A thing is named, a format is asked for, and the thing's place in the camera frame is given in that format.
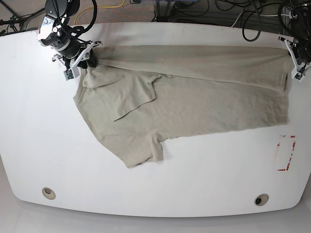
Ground right-arm gripper white bracket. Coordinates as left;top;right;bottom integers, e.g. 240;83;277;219
52;41;103;70

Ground left-arm gripper white bracket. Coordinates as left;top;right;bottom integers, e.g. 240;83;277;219
278;36;311;75

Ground beige T-shirt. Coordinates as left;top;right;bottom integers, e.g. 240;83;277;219
74;45;292;167

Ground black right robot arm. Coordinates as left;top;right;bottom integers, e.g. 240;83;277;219
36;0;98;70

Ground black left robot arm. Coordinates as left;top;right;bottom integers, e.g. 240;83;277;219
242;0;311;81

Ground red tape rectangle marker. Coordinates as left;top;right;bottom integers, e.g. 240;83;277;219
275;135;296;171

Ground black tripod legs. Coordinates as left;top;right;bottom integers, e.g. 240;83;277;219
0;0;45;36

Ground left-arm wrist camera box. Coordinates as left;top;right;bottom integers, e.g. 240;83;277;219
291;70;305;82

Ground right-arm wrist camera box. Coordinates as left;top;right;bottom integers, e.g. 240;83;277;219
64;68;80;81

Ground yellow floor cable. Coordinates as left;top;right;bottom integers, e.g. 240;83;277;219
74;0;126;25

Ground right table cable grommet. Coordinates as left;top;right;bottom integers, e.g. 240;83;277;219
254;194;269;206

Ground table cable grommet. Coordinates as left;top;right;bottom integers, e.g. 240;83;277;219
42;187;56;200
254;194;269;206

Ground left table cable grommet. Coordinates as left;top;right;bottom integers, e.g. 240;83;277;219
42;187;56;200

